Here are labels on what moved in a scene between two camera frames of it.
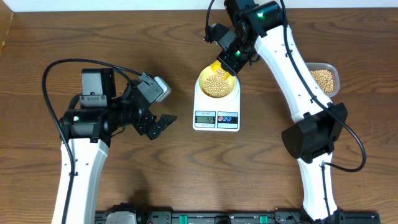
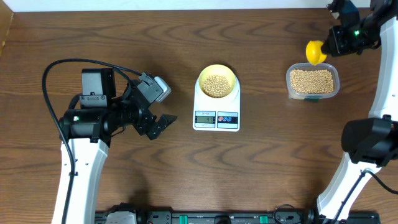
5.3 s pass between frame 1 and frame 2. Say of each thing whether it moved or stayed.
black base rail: stayed
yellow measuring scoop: moved
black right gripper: moved
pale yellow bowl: stayed
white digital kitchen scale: stayed
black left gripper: stayed
